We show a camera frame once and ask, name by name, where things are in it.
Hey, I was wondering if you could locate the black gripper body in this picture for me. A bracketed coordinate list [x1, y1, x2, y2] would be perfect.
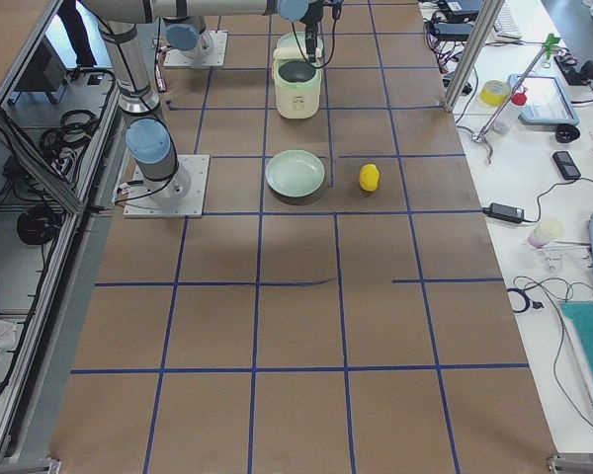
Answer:
[299, 0, 324, 28]

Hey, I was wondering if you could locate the cream white rice cooker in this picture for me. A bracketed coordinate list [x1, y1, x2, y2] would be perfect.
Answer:
[273, 46, 322, 119]

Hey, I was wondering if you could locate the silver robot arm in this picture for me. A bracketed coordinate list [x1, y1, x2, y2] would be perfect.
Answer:
[83, 1, 324, 191]
[164, 17, 324, 69]

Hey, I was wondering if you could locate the far pale green plate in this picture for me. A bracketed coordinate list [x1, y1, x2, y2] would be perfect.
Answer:
[276, 31, 306, 50]

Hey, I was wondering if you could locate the pale green plate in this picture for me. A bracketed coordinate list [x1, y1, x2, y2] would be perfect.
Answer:
[276, 31, 306, 50]
[265, 149, 325, 198]

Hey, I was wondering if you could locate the near pale green plate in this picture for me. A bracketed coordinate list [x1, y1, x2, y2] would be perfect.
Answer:
[265, 149, 325, 198]

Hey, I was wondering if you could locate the yellow lemon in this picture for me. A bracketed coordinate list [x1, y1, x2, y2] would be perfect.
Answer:
[358, 163, 381, 193]

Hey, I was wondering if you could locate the yellow tape roll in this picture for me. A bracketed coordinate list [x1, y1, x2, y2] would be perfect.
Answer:
[479, 80, 512, 107]

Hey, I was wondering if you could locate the red capped squeeze bottle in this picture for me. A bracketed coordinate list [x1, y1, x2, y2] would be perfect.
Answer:
[492, 86, 528, 135]

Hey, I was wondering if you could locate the metal rod with green clip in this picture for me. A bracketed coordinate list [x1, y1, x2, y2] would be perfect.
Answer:
[470, 34, 560, 163]

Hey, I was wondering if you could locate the blue teach pendant tablet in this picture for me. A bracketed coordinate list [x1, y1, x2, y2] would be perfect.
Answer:
[519, 76, 579, 126]

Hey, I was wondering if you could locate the black power adapter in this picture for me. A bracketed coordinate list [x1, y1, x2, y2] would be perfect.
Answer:
[482, 202, 525, 224]

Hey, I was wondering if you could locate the black smartphone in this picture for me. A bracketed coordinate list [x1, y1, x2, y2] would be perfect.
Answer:
[551, 151, 581, 181]

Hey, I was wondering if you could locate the clear plastic cup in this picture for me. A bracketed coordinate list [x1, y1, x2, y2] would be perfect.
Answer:
[527, 217, 564, 249]

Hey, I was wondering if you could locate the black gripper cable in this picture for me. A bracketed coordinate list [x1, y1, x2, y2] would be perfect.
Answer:
[310, 0, 343, 70]

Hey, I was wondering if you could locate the aluminium frame post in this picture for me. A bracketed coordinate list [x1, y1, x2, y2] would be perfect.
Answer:
[442, 0, 504, 113]

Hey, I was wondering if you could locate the aluminium side frame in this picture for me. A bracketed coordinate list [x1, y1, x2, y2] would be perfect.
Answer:
[0, 1, 118, 461]

